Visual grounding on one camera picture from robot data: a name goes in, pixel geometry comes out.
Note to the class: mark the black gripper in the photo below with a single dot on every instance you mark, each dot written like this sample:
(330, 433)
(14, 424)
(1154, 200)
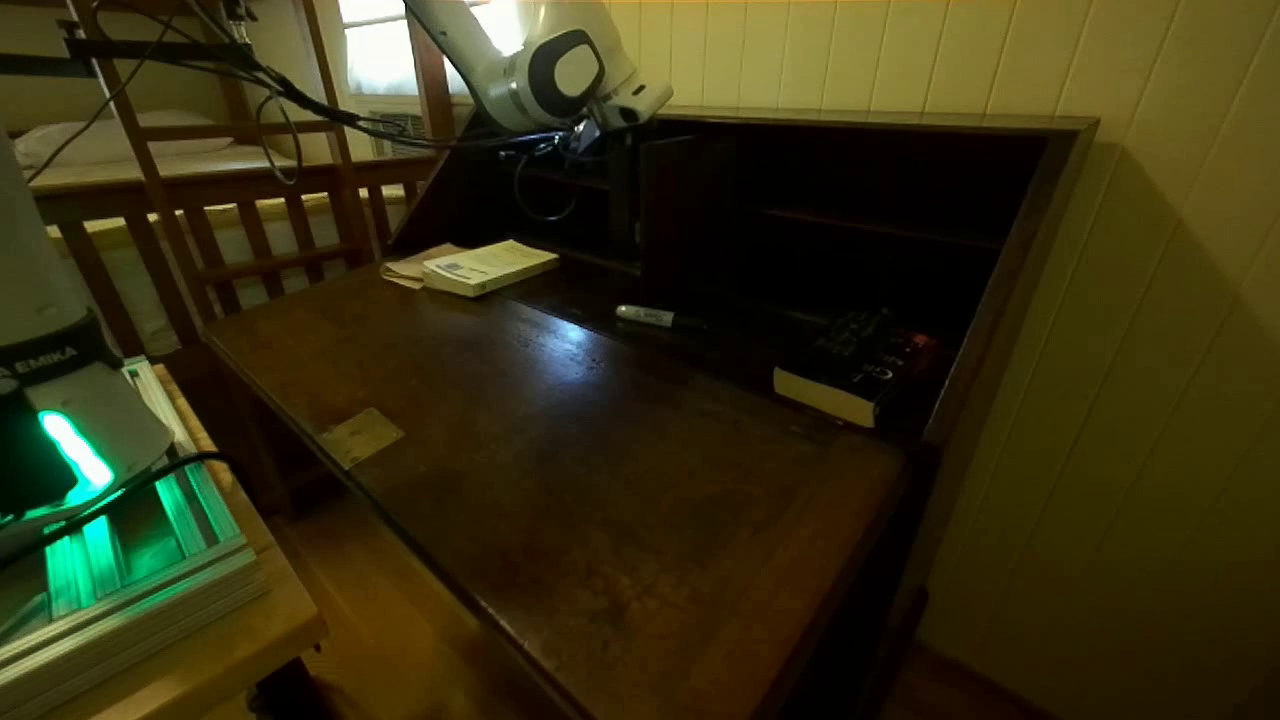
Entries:
(563, 147)

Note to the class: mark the black marker with grey label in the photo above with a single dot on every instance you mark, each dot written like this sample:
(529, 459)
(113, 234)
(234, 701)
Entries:
(645, 318)

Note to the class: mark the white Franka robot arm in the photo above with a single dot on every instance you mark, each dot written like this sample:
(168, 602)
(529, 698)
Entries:
(523, 65)

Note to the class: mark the white notebook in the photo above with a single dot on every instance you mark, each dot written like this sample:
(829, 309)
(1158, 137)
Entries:
(495, 265)

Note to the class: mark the cream paper sheet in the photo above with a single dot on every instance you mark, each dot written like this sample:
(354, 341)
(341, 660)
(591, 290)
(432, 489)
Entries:
(406, 265)

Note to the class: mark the bright window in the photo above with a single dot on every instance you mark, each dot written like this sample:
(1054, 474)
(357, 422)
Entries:
(380, 46)

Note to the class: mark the dark wooden secretary desk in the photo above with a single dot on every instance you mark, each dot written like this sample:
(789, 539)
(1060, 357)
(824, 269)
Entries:
(600, 492)

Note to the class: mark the brass plate on desk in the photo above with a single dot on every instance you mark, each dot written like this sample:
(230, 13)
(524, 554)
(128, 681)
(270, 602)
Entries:
(362, 438)

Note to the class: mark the black remote control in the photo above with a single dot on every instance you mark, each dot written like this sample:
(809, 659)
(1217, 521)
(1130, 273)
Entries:
(874, 350)

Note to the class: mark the light wooden stand table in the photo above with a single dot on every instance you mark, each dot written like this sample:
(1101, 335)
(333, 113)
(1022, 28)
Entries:
(252, 640)

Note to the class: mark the green lit control box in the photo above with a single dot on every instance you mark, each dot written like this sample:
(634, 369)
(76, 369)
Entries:
(104, 561)

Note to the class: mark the wooden ladder frame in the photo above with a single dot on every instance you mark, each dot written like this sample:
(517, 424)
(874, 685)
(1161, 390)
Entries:
(141, 147)

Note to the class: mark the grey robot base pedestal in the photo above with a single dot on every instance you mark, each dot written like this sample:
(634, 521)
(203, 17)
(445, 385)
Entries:
(35, 265)

